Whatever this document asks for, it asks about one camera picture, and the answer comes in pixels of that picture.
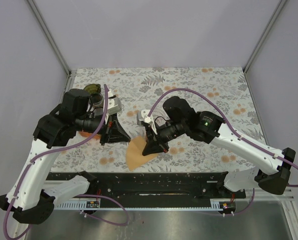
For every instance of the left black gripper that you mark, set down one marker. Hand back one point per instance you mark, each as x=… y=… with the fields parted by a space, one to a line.
x=113 y=131

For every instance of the dark green round lid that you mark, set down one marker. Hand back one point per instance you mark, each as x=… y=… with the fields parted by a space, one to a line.
x=93 y=88

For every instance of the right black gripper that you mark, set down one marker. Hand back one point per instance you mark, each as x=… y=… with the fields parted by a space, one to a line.
x=153 y=145

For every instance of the paper filter holder box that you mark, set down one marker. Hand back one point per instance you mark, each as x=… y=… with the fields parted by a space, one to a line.
x=87 y=135

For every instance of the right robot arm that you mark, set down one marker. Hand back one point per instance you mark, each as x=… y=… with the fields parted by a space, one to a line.
x=271 y=173

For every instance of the floral patterned mat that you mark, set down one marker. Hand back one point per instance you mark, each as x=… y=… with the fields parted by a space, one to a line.
x=221 y=90

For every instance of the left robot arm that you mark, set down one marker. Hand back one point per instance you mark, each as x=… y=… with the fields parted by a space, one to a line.
x=28 y=200

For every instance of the dark green glass server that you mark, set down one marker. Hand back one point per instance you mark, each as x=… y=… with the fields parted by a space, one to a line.
x=97 y=100

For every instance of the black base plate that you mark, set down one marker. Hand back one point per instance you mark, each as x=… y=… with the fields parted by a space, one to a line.
x=116 y=186

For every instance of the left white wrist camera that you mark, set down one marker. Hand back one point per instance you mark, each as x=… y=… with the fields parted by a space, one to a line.
x=114 y=104

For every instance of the white slotted cable duct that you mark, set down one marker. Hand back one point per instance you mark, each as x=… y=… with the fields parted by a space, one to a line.
x=149 y=202

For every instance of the brown paper coffee filter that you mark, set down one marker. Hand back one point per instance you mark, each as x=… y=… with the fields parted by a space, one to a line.
x=133 y=156

